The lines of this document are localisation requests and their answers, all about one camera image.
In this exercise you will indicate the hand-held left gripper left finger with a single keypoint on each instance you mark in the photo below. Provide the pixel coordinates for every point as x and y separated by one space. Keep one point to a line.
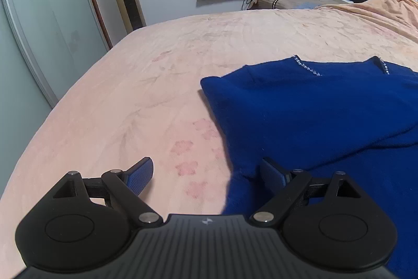
141 175

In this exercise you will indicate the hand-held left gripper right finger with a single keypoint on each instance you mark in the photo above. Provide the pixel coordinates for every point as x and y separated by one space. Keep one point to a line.
271 173

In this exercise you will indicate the blue knit sweater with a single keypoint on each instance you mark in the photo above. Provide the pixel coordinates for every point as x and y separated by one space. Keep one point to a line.
313 109

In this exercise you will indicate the pink floral bed sheet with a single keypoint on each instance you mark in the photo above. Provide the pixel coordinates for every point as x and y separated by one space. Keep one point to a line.
137 86

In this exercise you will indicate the brown pillow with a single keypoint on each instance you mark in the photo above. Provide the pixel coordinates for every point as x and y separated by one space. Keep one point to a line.
284 0

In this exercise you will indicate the flower decal wardrobe door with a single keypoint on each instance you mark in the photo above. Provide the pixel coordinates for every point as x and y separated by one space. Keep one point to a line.
39 14

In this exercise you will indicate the peach blanket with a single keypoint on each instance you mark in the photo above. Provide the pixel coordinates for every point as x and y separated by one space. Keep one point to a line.
382 9

